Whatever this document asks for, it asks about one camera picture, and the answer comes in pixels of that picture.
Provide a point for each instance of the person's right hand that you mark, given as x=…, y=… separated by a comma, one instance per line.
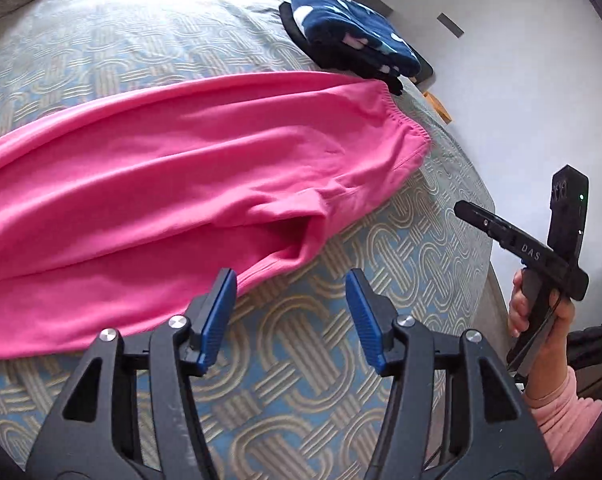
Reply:
x=553, y=345

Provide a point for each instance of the folded black garment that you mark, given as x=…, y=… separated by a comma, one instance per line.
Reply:
x=331, y=57

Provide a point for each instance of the person's right forearm pink sleeve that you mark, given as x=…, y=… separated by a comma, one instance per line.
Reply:
x=568, y=410

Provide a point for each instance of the patterned blue beige bedspread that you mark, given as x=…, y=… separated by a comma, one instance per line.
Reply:
x=291, y=355

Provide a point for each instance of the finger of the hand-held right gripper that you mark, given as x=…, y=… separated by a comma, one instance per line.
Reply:
x=481, y=222

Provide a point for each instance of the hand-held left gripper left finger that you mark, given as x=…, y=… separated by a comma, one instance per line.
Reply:
x=215, y=317

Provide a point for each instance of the pink pants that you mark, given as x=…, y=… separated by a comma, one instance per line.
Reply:
x=156, y=195

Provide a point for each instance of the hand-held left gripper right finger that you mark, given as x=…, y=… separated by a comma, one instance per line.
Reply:
x=363, y=317

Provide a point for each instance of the dark cloth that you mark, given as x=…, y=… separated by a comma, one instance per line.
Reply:
x=596, y=347

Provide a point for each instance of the grey wall plate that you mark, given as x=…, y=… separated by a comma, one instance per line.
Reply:
x=451, y=25

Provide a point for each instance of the folded blue spotted garment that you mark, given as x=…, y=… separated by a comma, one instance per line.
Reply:
x=348, y=27

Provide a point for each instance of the small wooden block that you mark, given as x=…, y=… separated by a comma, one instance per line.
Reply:
x=438, y=106

